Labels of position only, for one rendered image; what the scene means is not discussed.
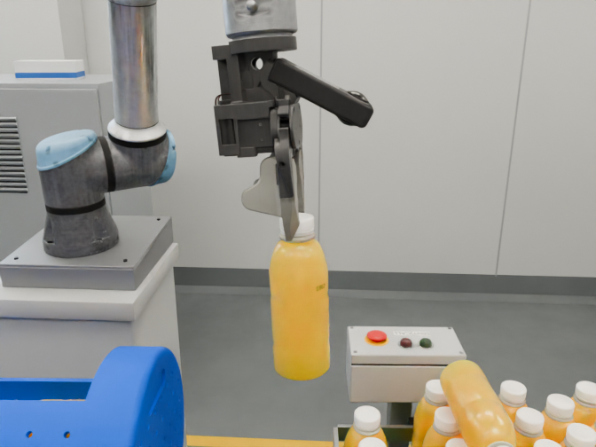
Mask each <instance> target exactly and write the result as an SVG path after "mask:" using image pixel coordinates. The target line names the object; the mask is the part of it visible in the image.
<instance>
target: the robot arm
mask: <svg viewBox="0 0 596 447"><path fill-rule="evenodd" d="M222 4H223V19H224V27H225V34H226V36H227V37H228V38H229V39H232V41H230V42H228V43H229V44H227V45H218V46H211V50H212V58H213V60H217V65H218V74H219V82H220V89H221V94H220V95H218V96H216V99H215V105H214V113H215V120H216V134H217V142H218V150H219V156H224V157H228V156H237V157H238V158H246V157H256V156H257V155H258V153H271V155H270V157H267V158H265V159H264V160H263V161H262V162H261V164H260V178H258V179H256V180H255V181H254V185H253V186H251V187H249V188H247V189H246V190H245V191H244V192H243V193H242V195H241V202H242V205H243V206H244V207H245V208H246V209H248V210H251V211H255V212H259V213H264V214H267V215H272V216H278V217H281V218H282V221H283V227H284V232H285V236H286V241H292V240H293V238H294V235H295V233H296V231H297V229H298V227H299V225H300V220H299V213H305V205H304V168H303V151H302V112H301V106H300V103H299V100H300V98H304V99H306V100H308V101H309V102H311V103H313V104H315V105H317V106H319V107H321V108H323V109H325V110H326V111H328V112H330V113H332V114H335V115H336V116H337V118H338V120H339V121H340V122H342V123H343V124H345V125H348V126H358V127H359V128H364V127H365V126H366V125H367V123H368V122H369V121H370V119H371V117H372V115H373V106H372V105H371V104H370V103H369V101H368V99H367V98H366V96H365V95H364V94H362V93H361V92H358V91H355V90H348V91H346V90H344V89H342V88H340V87H338V86H336V85H334V84H332V83H331V82H328V81H327V80H325V79H323V78H321V77H319V76H317V75H315V74H313V73H311V72H310V71H308V70H306V69H304V68H302V67H299V66H297V65H296V64H295V63H293V62H291V61H289V60H287V59H284V58H278V52H282V51H294V50H297V40H296V36H293V34H294V33H296V32H297V30H298V27H297V14H296V2H295V0H222ZM107 10H108V24H109V38H110V52H111V65H112V79H113V93H114V119H113V120H112V121H110V122H109V124H108V126H107V132H108V136H102V137H98V136H97V134H96V133H95V131H93V130H91V129H82V130H71V131H67V132H63V133H59V134H57V135H54V136H51V137H47V138H46V139H44V140H43V141H41V142H40V143H39V144H38V145H37V147H36V150H35V152H36V159H37V165H36V167H37V169H38V170H39V176H40V180H41V185H42V190H43V198H44V204H45V208H46V219H45V225H44V230H43V249H44V251H45V253H46V254H48V255H51V256H55V257H61V258H76V257H84V256H89V255H95V254H99V253H102V252H104V251H106V250H108V249H110V248H112V247H114V246H115V245H116V244H117V243H118V242H119V240H120V237H119V231H118V227H117V225H116V223H115V221H114V220H113V218H112V216H111V214H110V212H109V210H108V208H107V206H106V199H105V193H106V192H115V191H120V190H127V189H132V188H138V187H144V186H154V185H156V184H162V183H166V182H167V181H168V180H169V179H170V178H171V177H172V176H173V174H174V172H175V168H176V149H175V148H176V143H175V139H174V137H173V135H172V133H171V132H170V131H169V130H168V129H166V125H165V124H164V123H163V122H162V121H161V120H160V119H159V100H158V44H157V0H107ZM258 59H261V60H262V62H263V66H262V68H261V69H259V68H258V67H257V65H256V62H257V60H258ZM220 97H222V100H219V98H220ZM217 98H218V99H217ZM216 101H217V105H216Z"/></svg>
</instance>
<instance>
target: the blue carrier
mask: <svg viewBox="0 0 596 447"><path fill-rule="evenodd" d="M17 399H18V400H17ZM43 399H63V400H68V399H86V400H85V401H43ZM31 433H32V436H31V437H30V438H29V435H30V434H31ZM69 433H70V436H69V437H68V438H67V434H69ZM0 447H184V392H183V384H182V378H181V373H180V369H179V366H178V362H177V360H176V357H175V355H174V354H173V353H172V351H171V350H170V349H168V348H166V347H141V346H120V347H117V348H115V349H113V350H112V351H111V352H110V353H109V354H108V355H107V356H106V358H105V359H104V360H103V362H102V364H101V365H100V367H99V368H98V370H97V372H96V375H95V377H94V379H65V378H0Z"/></svg>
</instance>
